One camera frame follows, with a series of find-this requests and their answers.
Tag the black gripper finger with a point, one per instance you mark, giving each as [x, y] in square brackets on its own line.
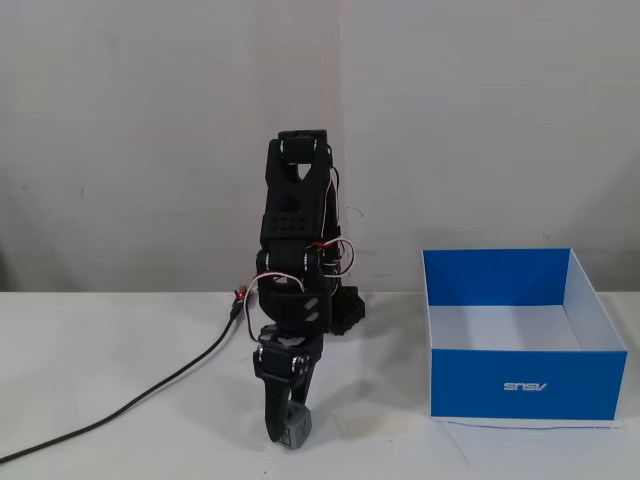
[305, 385]
[274, 410]

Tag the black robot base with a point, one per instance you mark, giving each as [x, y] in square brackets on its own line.
[350, 312]

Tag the blue ASUS cardboard box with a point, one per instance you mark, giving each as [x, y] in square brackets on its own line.
[525, 385]

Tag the clear tape strip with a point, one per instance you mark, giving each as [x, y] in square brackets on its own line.
[372, 426]

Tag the controller board with red LED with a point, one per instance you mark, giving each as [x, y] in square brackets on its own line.
[241, 295]

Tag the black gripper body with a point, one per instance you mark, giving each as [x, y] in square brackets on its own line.
[278, 363]

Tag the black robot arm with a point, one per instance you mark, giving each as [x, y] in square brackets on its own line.
[292, 210]

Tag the gray 3D-printed block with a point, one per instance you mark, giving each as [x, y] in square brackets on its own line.
[298, 427]

